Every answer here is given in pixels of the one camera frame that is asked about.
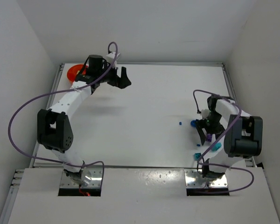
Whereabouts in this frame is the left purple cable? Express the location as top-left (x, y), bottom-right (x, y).
top-left (7, 42), bottom-right (119, 185)

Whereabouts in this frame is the purple lego brick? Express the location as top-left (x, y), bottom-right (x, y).
top-left (206, 133), bottom-right (212, 142)

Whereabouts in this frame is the aluminium table frame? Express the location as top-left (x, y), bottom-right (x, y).
top-left (6, 63), bottom-right (265, 224)

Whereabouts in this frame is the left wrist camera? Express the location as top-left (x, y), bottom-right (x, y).
top-left (105, 52), bottom-right (121, 68)

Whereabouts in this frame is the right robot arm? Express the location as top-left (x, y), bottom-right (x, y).
top-left (196, 94), bottom-right (263, 179)

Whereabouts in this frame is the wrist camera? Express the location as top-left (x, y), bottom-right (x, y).
top-left (105, 52), bottom-right (121, 68)
top-left (198, 109), bottom-right (210, 119)

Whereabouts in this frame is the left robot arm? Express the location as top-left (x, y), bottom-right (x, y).
top-left (37, 51), bottom-right (132, 185)

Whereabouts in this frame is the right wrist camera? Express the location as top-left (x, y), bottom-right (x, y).
top-left (198, 109), bottom-right (210, 119)

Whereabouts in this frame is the metal base plate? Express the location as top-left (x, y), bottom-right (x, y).
top-left (184, 169), bottom-right (228, 189)
top-left (60, 168), bottom-right (102, 189)

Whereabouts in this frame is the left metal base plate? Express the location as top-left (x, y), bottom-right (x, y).
top-left (60, 168), bottom-right (102, 189)

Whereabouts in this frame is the orange divided container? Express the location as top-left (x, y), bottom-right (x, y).
top-left (67, 64), bottom-right (83, 83)

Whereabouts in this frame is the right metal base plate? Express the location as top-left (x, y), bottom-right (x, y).
top-left (184, 169), bottom-right (228, 189)

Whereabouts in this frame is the teal lego brick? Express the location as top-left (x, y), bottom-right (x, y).
top-left (193, 153), bottom-right (202, 161)
top-left (211, 142), bottom-right (222, 152)

